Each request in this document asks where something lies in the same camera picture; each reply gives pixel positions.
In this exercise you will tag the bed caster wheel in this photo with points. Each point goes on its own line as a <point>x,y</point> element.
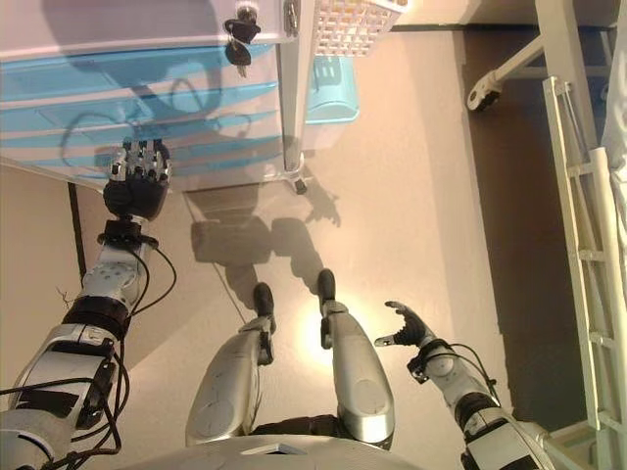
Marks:
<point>485,95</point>

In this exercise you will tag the black keys in lock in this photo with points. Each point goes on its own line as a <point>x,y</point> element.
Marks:
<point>240,29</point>

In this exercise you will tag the white medical cart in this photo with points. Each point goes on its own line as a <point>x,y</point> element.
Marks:
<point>147,24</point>

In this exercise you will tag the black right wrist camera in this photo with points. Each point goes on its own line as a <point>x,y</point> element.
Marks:
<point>416,367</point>

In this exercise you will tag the cart caster wheel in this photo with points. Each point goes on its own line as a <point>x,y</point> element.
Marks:
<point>300,186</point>

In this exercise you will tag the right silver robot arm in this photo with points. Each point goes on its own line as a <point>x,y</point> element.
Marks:
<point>446,364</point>

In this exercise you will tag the right dark robot hand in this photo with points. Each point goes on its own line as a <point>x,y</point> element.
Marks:
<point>414,330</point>

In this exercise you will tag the grey robot torso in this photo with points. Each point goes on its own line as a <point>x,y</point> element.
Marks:
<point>294,455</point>

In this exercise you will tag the metal cart side latch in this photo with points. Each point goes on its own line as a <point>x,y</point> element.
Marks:
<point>291,14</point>

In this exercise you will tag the slim blue cart drawer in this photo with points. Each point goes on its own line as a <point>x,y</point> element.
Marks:
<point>235,154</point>
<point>235,110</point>
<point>245,129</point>

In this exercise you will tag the light blue waste bin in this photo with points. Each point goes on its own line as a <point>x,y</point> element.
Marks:
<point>333,98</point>

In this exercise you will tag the left dark robot hand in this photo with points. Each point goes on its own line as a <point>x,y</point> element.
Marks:
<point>137,191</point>

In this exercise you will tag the cream hospital bed frame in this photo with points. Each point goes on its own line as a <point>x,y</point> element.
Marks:
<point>553,39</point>

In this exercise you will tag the cream bed side rail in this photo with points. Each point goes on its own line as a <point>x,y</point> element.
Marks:
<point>578,245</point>

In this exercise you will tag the right silver robot leg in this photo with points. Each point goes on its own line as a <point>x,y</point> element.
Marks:
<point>357,382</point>

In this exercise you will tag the white perforated side basket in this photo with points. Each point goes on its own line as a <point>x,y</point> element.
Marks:
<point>343,34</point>

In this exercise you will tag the tall blue cart drawer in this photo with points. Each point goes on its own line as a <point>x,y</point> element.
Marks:
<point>122,73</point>

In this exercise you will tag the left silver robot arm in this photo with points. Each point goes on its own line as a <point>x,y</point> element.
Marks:
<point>103,279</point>

